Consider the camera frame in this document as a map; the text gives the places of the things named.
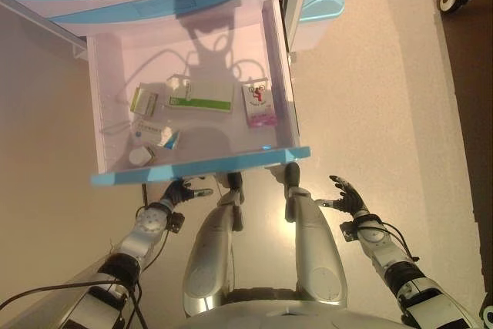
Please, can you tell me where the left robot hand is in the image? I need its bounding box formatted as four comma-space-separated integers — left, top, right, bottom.
159, 178, 213, 209

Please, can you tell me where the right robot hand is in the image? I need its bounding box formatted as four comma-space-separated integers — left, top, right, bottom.
317, 174, 371, 217

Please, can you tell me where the large drawer with blue front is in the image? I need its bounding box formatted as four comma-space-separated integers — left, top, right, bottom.
85, 0, 312, 187

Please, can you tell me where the small green white medicine box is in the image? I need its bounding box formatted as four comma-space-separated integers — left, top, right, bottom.
129, 82, 161, 117

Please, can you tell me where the long green white medicine box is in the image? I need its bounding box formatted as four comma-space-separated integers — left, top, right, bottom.
167, 81, 235, 115

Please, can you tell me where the pink white medicine box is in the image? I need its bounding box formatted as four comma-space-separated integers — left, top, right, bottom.
241, 81, 277, 129

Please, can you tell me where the thin blue-front drawer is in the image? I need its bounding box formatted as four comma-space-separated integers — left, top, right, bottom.
49, 0, 290, 29

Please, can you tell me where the small blue white packet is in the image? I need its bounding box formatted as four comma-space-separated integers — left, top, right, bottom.
156, 130, 182, 151

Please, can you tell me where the round white container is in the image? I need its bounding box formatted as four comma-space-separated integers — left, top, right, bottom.
129, 146, 157, 166

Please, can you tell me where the white box with blue print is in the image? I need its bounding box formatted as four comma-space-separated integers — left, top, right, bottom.
132, 119, 173, 144

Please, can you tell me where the grey robot torso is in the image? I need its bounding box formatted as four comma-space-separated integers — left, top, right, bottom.
184, 286, 409, 329

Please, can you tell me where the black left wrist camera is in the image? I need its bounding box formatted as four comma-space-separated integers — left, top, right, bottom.
167, 213, 186, 234

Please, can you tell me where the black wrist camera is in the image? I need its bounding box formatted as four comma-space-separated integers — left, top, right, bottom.
339, 220, 357, 241
167, 213, 186, 234

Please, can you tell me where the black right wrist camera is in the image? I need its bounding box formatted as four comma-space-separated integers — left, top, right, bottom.
339, 220, 357, 241

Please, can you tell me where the thin black cable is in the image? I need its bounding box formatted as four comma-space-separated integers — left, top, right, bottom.
0, 228, 173, 329
379, 220, 423, 263

